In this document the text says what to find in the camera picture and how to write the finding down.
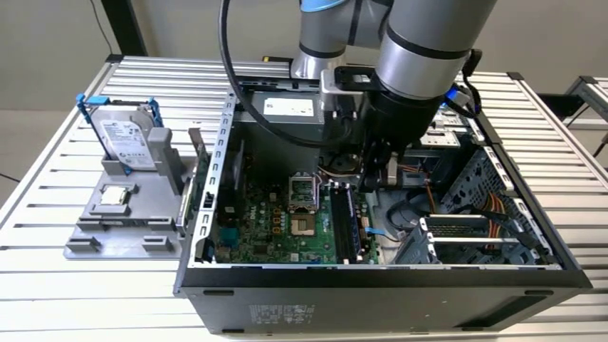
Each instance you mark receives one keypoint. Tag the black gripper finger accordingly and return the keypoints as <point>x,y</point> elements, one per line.
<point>393,169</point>
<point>372,171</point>

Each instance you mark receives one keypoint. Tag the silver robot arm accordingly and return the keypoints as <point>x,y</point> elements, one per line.
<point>427,46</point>

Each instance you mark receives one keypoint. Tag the small black round fan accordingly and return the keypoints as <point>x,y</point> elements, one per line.
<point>339,163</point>

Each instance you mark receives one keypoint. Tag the grey metal drive cage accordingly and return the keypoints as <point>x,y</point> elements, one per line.
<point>444,140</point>

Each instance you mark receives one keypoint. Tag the metal locking lever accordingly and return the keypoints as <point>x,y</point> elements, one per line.
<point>317,196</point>

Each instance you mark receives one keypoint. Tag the grey power supply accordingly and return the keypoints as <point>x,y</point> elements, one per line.
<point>295,124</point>

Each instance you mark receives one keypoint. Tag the perforated metal disk bay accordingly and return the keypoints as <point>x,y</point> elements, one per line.
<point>456,228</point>

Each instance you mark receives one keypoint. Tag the CPU socket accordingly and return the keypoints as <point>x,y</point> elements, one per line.
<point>304,226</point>

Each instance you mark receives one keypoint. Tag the green motherboard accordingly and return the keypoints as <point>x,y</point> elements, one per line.
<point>313,246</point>

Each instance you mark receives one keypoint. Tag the small yellow black connector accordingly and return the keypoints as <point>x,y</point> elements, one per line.
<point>267,58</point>

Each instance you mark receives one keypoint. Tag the green graphics card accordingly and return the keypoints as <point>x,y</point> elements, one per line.
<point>199,144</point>

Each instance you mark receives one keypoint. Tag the black PC case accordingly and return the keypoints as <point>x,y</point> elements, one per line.
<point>380,306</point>

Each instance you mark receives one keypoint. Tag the metal slat side table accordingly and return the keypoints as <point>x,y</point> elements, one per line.
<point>591,89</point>

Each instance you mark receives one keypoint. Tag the grey parts rack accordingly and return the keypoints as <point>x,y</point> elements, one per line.
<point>147,210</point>

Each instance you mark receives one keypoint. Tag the hard disk in blue carrier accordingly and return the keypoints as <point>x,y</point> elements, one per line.
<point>120,139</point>

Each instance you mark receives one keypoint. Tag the silver CPU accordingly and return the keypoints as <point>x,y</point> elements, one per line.
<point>113,196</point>

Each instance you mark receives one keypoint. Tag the black metal frame post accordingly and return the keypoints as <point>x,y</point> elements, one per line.
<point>125,32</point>

